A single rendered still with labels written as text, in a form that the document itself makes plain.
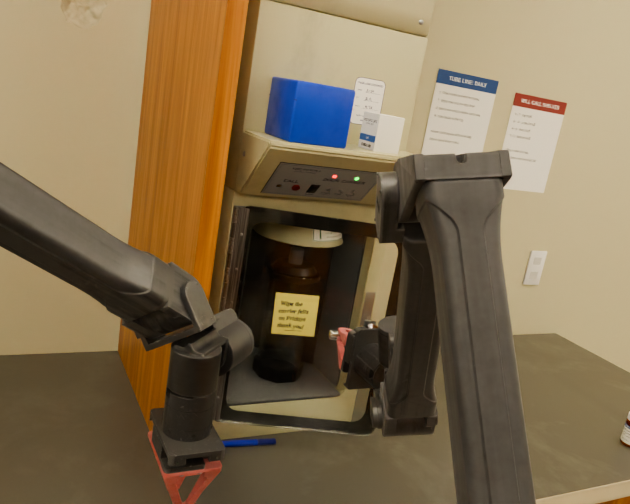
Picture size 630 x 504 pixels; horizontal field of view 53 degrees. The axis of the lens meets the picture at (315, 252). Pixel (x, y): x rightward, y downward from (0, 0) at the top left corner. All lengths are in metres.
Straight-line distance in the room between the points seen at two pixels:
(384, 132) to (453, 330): 0.62
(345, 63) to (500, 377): 0.73
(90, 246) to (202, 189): 0.33
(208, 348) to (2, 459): 0.54
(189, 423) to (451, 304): 0.37
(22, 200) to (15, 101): 0.80
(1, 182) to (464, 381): 0.41
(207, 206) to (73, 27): 0.59
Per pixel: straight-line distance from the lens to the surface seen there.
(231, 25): 0.92
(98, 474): 1.13
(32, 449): 1.19
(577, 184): 2.17
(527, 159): 1.99
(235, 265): 1.06
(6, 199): 0.59
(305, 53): 1.06
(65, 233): 0.62
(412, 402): 0.81
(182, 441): 0.75
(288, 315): 1.09
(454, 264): 0.48
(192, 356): 0.71
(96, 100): 1.41
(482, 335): 0.47
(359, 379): 1.01
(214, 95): 0.92
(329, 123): 0.97
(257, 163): 0.96
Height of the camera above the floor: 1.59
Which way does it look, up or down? 14 degrees down
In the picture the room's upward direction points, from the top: 10 degrees clockwise
